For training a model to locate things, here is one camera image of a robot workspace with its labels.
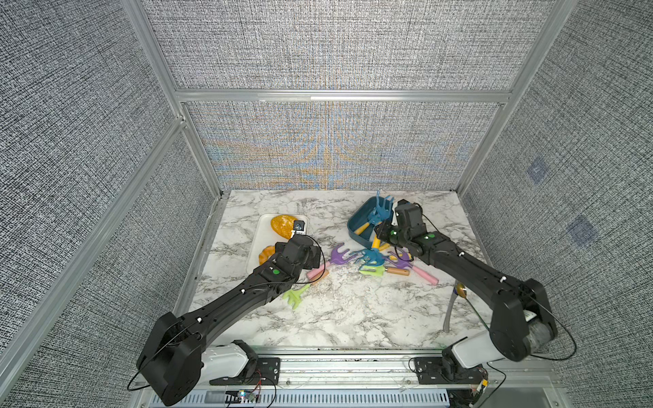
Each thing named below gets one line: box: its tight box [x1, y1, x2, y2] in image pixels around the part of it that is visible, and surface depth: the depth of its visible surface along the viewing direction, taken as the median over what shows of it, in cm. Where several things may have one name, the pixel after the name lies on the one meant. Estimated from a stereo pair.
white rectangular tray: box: [246, 213, 309, 273], surface depth 108 cm
